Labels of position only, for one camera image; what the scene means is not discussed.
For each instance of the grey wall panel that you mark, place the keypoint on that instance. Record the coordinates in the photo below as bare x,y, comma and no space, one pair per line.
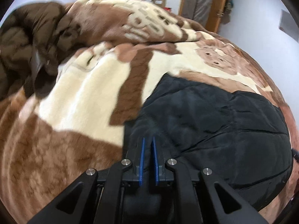
289,24

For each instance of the black hooded jacket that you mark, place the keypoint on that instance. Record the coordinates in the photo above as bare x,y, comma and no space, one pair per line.
210,126

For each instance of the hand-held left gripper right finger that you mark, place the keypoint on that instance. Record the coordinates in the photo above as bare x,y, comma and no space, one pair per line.
155,161

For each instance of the wooden wardrobe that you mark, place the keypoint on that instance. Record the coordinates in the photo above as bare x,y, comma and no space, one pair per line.
216,16

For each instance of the brown and cream printed blanket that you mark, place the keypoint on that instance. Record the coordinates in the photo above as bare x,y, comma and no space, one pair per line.
81,98

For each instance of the brown puffer jacket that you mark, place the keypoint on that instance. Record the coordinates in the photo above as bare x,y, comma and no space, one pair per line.
23,39

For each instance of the cardboard box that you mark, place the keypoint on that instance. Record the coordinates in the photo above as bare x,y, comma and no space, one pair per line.
159,0

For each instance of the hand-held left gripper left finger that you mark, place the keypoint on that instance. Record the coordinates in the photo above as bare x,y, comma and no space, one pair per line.
141,161

